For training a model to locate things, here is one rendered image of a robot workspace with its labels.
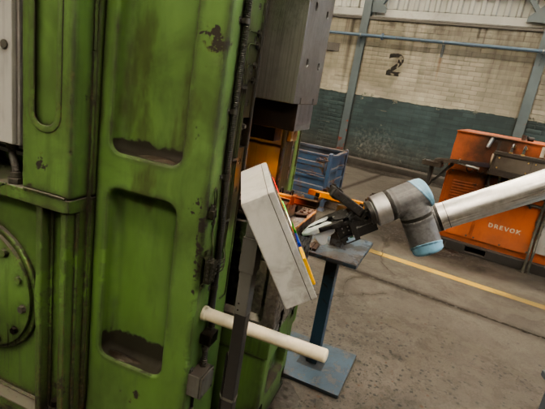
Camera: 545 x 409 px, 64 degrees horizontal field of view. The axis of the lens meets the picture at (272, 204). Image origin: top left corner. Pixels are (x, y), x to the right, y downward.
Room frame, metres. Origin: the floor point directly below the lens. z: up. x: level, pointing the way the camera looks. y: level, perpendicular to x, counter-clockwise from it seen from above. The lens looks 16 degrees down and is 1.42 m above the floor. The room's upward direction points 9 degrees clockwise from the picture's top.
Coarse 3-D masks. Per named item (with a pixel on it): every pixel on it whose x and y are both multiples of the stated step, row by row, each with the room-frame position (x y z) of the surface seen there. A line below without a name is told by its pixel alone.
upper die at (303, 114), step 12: (264, 108) 1.58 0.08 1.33; (276, 108) 1.56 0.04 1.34; (288, 108) 1.55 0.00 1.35; (300, 108) 1.57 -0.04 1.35; (312, 108) 1.72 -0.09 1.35; (252, 120) 1.59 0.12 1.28; (264, 120) 1.57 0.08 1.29; (276, 120) 1.56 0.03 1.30; (288, 120) 1.55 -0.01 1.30; (300, 120) 1.59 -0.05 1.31
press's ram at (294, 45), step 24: (288, 0) 1.51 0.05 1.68; (312, 0) 1.51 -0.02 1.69; (288, 24) 1.51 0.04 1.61; (312, 24) 1.55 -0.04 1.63; (264, 48) 1.53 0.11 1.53; (288, 48) 1.51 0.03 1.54; (312, 48) 1.59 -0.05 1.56; (264, 72) 1.53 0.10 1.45; (288, 72) 1.50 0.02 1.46; (312, 72) 1.64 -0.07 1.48; (264, 96) 1.52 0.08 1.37; (288, 96) 1.50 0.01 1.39; (312, 96) 1.69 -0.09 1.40
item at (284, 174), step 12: (300, 132) 2.14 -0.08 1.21; (252, 144) 1.96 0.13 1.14; (264, 144) 1.95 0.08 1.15; (276, 144) 1.93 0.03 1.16; (288, 144) 1.97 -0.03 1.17; (252, 156) 1.96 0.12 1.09; (264, 156) 1.94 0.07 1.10; (276, 156) 1.93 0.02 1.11; (288, 156) 1.99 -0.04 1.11; (276, 168) 1.92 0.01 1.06; (288, 168) 2.02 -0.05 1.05; (276, 180) 1.92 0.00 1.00; (288, 180) 2.05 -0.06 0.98
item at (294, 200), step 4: (280, 192) 1.68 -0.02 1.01; (284, 196) 1.65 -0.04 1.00; (288, 196) 1.65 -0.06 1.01; (292, 196) 1.63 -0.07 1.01; (296, 196) 1.65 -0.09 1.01; (300, 196) 1.66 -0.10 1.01; (292, 200) 1.63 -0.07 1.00; (296, 200) 1.64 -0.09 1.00; (300, 200) 1.64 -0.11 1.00; (304, 200) 1.63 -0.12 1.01; (308, 200) 1.62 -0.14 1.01; (312, 200) 1.62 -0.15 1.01; (316, 200) 1.63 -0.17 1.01; (292, 204) 1.63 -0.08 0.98; (300, 204) 1.63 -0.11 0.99; (304, 204) 1.63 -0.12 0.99; (308, 204) 1.63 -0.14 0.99; (312, 204) 1.63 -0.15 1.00; (316, 204) 1.62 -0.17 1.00; (312, 208) 1.61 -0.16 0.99; (316, 208) 1.62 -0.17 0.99
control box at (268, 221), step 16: (256, 176) 1.10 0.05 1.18; (256, 192) 0.95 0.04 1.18; (272, 192) 0.91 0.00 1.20; (256, 208) 0.90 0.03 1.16; (272, 208) 0.91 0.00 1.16; (256, 224) 0.90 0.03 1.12; (272, 224) 0.91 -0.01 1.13; (288, 224) 0.92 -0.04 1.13; (256, 240) 0.91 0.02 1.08; (272, 240) 0.91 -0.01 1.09; (288, 240) 0.91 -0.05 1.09; (272, 256) 0.91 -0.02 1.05; (288, 256) 0.91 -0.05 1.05; (272, 272) 0.91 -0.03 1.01; (288, 272) 0.91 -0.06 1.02; (304, 272) 0.92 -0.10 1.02; (288, 288) 0.92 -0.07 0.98; (304, 288) 0.92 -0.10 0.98; (288, 304) 0.92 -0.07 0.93
